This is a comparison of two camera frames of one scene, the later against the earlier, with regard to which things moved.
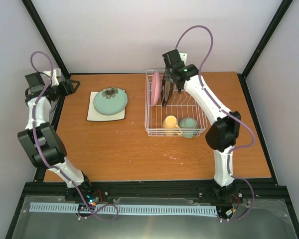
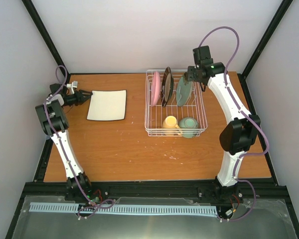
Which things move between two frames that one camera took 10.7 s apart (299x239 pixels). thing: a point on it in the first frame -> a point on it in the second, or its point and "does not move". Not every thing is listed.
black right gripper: x=167 y=72 -> x=190 y=75
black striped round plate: x=167 y=88 does not move
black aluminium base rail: x=98 y=190 does not move
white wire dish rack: x=181 y=117 does not move
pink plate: x=155 y=88 does not move
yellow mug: x=170 y=122 does not move
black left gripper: x=69 y=89 -> x=81 y=100
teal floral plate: x=110 y=101 -> x=183 y=91
